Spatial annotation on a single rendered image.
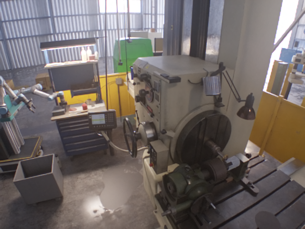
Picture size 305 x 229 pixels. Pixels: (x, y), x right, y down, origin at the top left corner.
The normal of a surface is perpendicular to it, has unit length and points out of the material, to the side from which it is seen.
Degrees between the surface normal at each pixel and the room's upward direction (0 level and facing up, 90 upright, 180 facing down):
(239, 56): 90
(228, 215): 0
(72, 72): 90
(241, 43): 90
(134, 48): 84
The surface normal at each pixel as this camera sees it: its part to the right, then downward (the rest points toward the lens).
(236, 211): 0.00, -0.88
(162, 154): 0.40, 0.43
